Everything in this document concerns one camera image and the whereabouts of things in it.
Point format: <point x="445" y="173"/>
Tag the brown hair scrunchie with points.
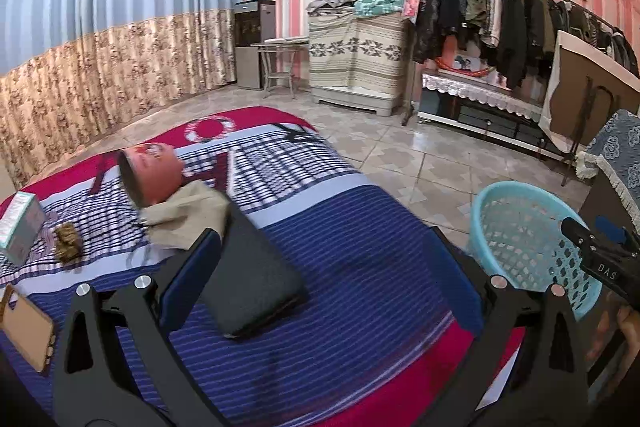
<point x="67" y="242"/>

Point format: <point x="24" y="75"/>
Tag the teal printed clothing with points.
<point x="380" y="4"/>

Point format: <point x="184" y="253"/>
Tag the row of hanging clothes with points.
<point x="515" y="27"/>

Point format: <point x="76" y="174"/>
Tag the black padded case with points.
<point x="255" y="277"/>

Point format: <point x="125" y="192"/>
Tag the red curved ornament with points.
<point x="450" y="66"/>

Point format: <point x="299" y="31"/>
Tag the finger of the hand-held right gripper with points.
<point x="610" y="229"/>
<point x="577" y="234"/>

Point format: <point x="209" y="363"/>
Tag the black glass tv stand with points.
<point x="480" y="119"/>

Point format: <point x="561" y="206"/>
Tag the beige patterned cover cloth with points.
<point x="355" y="67"/>

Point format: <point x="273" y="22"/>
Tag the beige cloth bag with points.
<point x="190" y="212"/>

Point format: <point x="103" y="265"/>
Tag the grey water dispenser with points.
<point x="255" y="37"/>

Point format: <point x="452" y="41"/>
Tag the blue fringed patterned cloth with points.
<point x="620" y="147"/>

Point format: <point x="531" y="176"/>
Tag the small round metal table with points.
<point x="280" y="43"/>

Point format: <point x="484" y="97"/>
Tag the striped red blue blanket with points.
<point x="350" y="257"/>

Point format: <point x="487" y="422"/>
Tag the metal clothes rack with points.
<point x="406" y="117"/>

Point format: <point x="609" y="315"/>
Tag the light blue plastic basket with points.
<point x="522" y="185"/>

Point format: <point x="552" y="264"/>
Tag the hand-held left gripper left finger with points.
<point x="190" y="277"/>

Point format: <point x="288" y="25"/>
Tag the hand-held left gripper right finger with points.
<point x="450" y="277"/>

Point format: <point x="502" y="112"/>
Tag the phone in tan case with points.
<point x="27" y="332"/>

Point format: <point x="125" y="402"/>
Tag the teal paper box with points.
<point x="22" y="227"/>

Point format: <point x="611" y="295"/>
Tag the white lace cloth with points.
<point x="450" y="87"/>

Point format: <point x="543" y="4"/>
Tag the tan folding table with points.
<point x="575" y="97"/>

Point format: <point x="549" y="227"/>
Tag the person's right hand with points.
<point x="629" y="324"/>

